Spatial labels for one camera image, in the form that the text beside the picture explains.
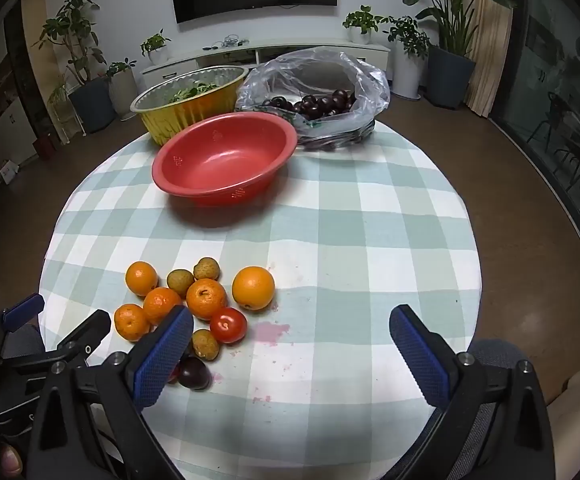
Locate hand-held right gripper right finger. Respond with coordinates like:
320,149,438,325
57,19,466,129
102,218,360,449
389,304,556,480

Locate plant in tall white pot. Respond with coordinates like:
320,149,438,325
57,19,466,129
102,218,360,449
382,15,431,100

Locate large smooth orange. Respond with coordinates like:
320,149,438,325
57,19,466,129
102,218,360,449
232,266,275,311

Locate green leafy vegetables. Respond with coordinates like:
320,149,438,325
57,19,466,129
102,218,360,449
170,82,221,103

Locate bushy plant, white round pot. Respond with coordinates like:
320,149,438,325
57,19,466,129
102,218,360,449
343,5,383,45

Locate small red bin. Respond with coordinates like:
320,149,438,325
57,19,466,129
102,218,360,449
37,130,58,158

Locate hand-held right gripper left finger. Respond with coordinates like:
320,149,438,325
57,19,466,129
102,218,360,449
27,304,195,480

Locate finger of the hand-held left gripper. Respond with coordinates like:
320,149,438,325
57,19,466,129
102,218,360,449
0,294,45,333
56,309,112,368

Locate small orange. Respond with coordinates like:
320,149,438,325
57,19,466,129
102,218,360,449
142,287,183,326
114,304,151,342
125,261,159,297
186,278,227,321

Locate beige curtain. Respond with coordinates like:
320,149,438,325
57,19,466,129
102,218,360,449
465,0,515,118

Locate person's left hand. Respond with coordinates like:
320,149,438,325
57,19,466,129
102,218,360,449
0,442,25,478

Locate brown-green lychee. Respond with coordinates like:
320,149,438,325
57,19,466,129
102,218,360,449
191,329,220,361
167,269,195,298
193,257,221,281

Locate round checkered table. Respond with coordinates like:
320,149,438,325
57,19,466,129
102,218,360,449
38,119,482,480

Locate small plant, ribbed white pot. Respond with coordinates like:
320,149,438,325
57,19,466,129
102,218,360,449
106,57,140,121

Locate tall leafy plant, blue pot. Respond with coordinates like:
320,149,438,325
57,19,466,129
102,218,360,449
34,0,116,133

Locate clear plastic bag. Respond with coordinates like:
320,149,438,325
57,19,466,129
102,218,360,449
234,46,391,152

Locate small plant, white round pot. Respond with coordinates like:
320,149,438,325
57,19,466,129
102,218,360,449
140,29,172,66

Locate red plastic bowl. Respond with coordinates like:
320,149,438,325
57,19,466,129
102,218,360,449
152,112,299,207

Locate pile of dark cherries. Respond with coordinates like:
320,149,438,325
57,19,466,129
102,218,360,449
260,89,358,121

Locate large broad-leaf plant, blue pot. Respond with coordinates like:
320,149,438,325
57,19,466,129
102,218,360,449
387,0,518,110

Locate plant in wire stand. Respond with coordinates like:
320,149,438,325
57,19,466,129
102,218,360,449
47,75,88,146

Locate dark purple plum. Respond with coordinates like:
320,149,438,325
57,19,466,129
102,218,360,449
177,356,212,391

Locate gold foil bowl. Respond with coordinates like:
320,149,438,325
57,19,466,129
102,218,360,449
130,65,249,147

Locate white television cabinet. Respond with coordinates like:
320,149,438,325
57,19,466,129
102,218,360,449
142,41,391,81

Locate tangle of cables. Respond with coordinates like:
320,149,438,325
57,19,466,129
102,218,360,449
202,35,251,51

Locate glass sliding door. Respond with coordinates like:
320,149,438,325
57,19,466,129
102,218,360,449
490,0,580,281

